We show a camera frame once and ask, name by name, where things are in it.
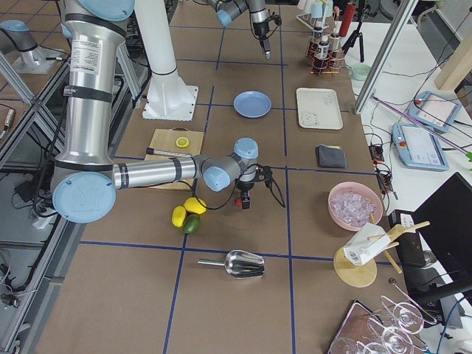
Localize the red bottle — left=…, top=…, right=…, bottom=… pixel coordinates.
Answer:
left=339, top=2, right=356, bottom=37

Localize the glass rack tray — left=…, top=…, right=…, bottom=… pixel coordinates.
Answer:
left=327, top=293, right=437, bottom=354

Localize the large yellow lemon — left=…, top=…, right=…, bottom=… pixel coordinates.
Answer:
left=184, top=197, right=207, bottom=215

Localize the mint green bowl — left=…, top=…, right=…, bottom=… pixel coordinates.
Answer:
left=350, top=63, right=371, bottom=81

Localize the white carton on stand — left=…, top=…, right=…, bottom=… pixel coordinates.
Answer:
left=343, top=223, right=391, bottom=266

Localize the black laptop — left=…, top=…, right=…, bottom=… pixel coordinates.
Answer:
left=389, top=173, right=471, bottom=290

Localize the tea bottle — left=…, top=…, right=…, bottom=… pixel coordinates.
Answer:
left=310, top=25, right=325, bottom=74
left=316, top=35, right=329, bottom=72

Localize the aluminium frame post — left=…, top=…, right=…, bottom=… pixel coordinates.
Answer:
left=353, top=0, right=418, bottom=114

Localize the rear tea bottle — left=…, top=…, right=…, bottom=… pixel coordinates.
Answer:
left=316, top=35, right=329, bottom=72

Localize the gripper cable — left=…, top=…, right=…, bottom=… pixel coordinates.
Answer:
left=191, top=169, right=288, bottom=210

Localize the left tea bottle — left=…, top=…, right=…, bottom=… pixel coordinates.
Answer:
left=310, top=25, right=325, bottom=74

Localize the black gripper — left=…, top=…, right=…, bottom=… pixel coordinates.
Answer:
left=250, top=10, right=282, bottom=60
left=235, top=164, right=274, bottom=209

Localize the black tripod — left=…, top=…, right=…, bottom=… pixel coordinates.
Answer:
left=341, top=0, right=366, bottom=63

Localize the green lime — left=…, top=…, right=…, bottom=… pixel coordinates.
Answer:
left=182, top=214, right=201, bottom=235

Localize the far teach pendant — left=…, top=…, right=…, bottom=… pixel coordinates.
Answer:
left=408, top=91, right=462, bottom=133

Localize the blue plastic plate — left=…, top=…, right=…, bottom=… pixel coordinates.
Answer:
left=233, top=91, right=272, bottom=119

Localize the round wooden stand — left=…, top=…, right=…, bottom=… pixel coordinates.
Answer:
left=333, top=221, right=430, bottom=288

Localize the copper wire bottle rack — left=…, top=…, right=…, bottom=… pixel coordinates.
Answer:
left=307, top=35, right=344, bottom=75

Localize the steel cylinder tool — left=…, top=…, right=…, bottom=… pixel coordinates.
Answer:
left=145, top=147, right=192, bottom=158

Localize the steel ice scoop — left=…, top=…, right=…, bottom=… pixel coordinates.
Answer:
left=198, top=250, right=266, bottom=279

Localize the pink bowl of ice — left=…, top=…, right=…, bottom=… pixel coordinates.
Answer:
left=327, top=181, right=384, bottom=231

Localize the cream bear serving tray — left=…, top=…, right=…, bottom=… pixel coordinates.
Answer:
left=296, top=88, right=343, bottom=131

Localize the teach pendant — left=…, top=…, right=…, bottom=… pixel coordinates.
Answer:
left=408, top=91, right=462, bottom=133
left=392, top=123, right=449, bottom=171

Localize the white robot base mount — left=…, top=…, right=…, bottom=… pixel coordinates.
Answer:
left=134, top=0, right=198, bottom=122

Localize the near teach pendant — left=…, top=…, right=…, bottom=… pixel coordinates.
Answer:
left=392, top=123, right=449, bottom=171

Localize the wooden cutting board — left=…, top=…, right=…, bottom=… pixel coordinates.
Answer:
left=145, top=128, right=204, bottom=191

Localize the small yellow lemon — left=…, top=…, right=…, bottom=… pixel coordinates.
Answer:
left=171, top=206, right=187, bottom=228

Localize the grey folded cloth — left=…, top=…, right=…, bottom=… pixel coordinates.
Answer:
left=315, top=145, right=347, bottom=168

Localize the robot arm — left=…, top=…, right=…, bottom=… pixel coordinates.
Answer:
left=51, top=1, right=260, bottom=223
left=194, top=0, right=282, bottom=60

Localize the lemon half slice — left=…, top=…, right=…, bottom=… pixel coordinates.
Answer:
left=176, top=136, right=190, bottom=149

